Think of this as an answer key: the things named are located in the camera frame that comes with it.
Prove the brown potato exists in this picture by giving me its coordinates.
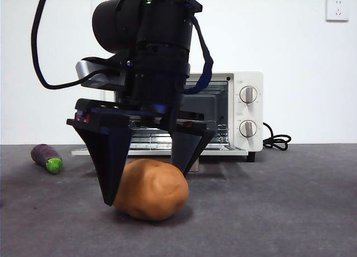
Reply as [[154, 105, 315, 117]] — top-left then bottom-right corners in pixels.
[[113, 158, 190, 221]]

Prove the beige oven knob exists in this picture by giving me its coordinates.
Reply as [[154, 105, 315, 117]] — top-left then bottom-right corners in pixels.
[[239, 85, 258, 104], [239, 119, 258, 138]]

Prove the white Toshiba toaster oven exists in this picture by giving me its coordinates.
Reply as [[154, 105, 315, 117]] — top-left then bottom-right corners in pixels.
[[100, 70, 264, 163]]

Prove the purple eggplant with green cap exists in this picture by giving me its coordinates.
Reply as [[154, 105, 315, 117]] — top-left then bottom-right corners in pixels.
[[30, 143, 64, 175]]

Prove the metal oven wire rack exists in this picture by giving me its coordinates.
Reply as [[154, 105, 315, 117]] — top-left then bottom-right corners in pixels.
[[128, 130, 238, 151]]

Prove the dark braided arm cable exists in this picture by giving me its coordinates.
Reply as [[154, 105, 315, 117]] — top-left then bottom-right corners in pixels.
[[181, 16, 215, 95]]

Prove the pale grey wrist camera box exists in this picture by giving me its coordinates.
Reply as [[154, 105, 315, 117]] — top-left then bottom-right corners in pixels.
[[75, 59, 128, 88]]

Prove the black oven power cable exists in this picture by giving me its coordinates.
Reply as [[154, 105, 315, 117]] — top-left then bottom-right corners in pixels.
[[262, 122, 292, 152]]

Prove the black camera cable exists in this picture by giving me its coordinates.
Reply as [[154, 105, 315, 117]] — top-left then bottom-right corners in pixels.
[[31, 0, 105, 90]]

